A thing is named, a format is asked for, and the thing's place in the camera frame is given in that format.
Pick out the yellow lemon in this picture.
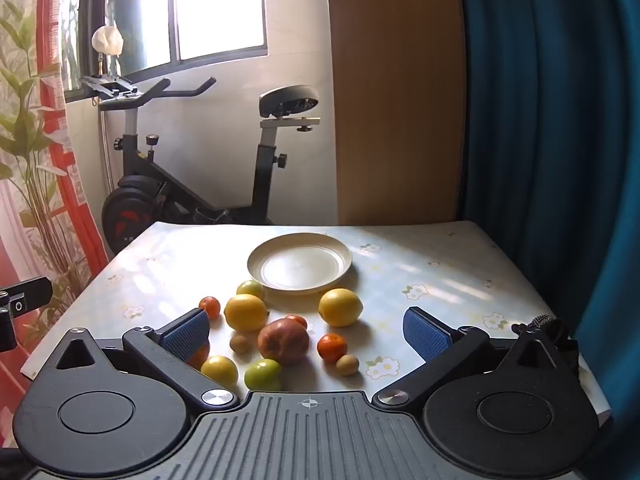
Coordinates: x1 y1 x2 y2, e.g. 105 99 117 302
319 288 363 327
224 294 270 332

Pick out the metal wall pipe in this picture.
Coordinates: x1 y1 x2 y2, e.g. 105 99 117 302
100 107 113 196

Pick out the blue curtain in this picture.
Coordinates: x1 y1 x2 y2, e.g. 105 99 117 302
452 0 640 480

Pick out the black woven strap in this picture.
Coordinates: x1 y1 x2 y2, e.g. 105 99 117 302
512 314 581 378

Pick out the red apple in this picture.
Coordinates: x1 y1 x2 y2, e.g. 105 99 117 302
187 340 211 371
257 317 311 367

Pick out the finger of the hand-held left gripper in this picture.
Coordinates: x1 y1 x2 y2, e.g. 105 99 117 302
0 276 53 353

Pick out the yellow-green citrus fruit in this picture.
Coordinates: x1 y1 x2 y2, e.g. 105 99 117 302
201 355 239 391
236 280 266 301

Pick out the cream round plate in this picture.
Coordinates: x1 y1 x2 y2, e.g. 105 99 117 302
247 232 353 296

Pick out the wooden cabinet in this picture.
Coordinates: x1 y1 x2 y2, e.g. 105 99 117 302
325 0 468 226

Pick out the black exercise bike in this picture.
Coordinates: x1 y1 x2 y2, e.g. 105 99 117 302
80 75 321 256

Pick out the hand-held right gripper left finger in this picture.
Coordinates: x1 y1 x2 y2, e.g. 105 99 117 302
30 307 241 411

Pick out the floral red curtain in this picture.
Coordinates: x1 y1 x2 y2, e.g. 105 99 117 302
0 0 111 448

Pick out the dark framed window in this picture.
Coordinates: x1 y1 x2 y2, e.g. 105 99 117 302
60 0 271 103

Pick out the green round fruit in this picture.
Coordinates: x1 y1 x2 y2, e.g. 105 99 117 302
244 358 283 392

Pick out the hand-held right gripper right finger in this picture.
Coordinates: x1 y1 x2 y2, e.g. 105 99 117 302
372 306 583 408

